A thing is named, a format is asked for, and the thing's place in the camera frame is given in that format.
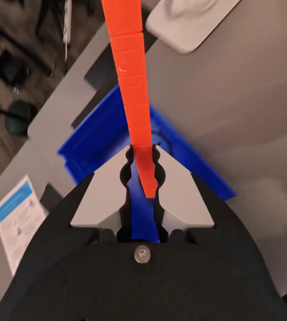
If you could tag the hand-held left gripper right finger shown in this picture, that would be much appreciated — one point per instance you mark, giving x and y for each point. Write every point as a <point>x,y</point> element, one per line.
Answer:
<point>183,200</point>

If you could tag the printed paper sheet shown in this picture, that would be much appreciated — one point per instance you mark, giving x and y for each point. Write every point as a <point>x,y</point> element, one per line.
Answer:
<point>18,225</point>

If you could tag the white board stand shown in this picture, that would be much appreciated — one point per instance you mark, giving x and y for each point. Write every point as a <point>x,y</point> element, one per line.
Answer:
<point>188,22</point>

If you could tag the white power strip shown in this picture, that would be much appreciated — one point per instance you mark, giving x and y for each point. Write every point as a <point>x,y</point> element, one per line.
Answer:
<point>67,22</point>

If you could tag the blue plastic bin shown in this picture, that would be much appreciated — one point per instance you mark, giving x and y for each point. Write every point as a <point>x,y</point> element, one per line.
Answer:
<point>98,135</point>

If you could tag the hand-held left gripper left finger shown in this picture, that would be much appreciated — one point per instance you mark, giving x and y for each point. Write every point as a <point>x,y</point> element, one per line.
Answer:
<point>98,200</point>

